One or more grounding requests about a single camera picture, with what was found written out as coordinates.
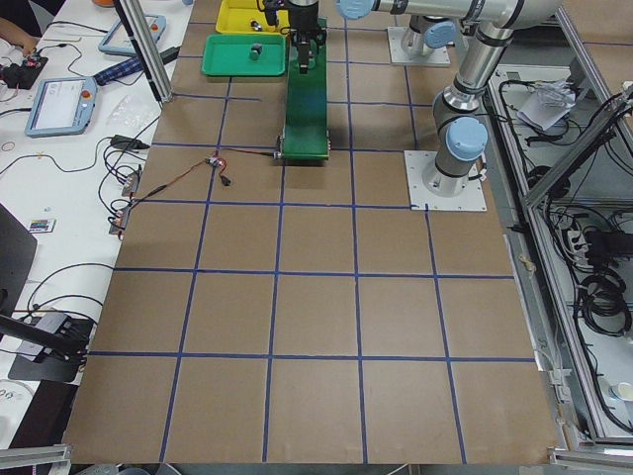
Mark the green conveyor belt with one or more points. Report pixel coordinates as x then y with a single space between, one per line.
305 132

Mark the crumpled white paper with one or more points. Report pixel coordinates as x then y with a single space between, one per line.
548 103

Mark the folded blue umbrella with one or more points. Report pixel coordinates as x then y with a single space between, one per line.
130 66

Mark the lower teach pendant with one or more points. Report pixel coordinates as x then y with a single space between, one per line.
62 107

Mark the green push button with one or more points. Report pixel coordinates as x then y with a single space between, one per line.
255 51

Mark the yellow plastic tray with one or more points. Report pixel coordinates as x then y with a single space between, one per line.
235 16

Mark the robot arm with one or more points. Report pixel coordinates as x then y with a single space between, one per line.
424 33
497 21

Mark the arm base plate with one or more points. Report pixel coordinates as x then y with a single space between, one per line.
430 190
408 48

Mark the green plastic tray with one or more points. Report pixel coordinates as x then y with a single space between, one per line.
228 55

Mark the black adapter on desk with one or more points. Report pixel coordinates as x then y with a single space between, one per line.
127 143

